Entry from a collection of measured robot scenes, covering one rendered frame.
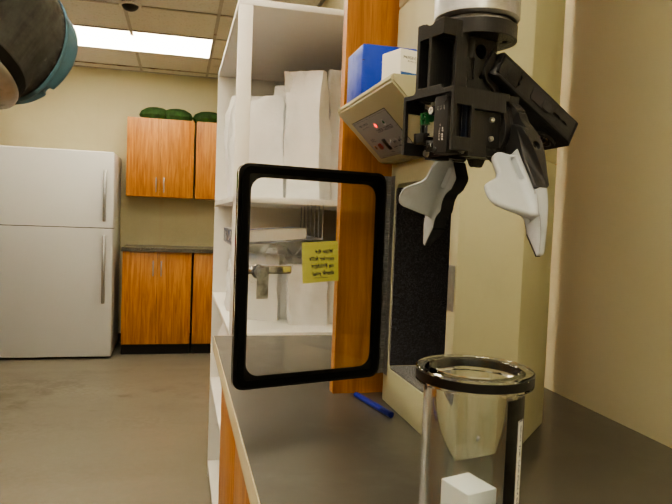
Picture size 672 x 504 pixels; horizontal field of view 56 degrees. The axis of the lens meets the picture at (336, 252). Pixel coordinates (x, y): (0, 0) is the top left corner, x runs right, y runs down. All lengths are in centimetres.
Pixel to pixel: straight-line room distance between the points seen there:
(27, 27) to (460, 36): 42
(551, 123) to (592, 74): 86
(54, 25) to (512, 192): 49
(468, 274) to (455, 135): 45
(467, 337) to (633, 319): 43
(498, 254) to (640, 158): 43
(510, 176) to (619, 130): 84
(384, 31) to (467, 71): 79
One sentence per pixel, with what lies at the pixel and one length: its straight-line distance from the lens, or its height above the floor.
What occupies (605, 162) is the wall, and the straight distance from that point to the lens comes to 140.
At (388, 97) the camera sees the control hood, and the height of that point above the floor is 149.
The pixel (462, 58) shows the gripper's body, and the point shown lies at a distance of 57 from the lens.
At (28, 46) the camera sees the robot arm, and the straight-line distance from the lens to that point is 72.
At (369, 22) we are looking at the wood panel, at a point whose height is 170.
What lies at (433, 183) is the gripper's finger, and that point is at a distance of 62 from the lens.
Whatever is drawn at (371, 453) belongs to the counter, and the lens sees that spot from 102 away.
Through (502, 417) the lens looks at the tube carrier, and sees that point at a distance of 58.
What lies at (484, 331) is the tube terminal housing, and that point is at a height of 114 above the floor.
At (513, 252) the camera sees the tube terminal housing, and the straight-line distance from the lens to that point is 100.
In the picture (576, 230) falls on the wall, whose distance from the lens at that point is 146.
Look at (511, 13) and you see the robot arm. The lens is 59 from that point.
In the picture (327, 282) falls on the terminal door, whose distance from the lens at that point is 118.
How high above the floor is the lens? 130
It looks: 3 degrees down
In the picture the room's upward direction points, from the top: 2 degrees clockwise
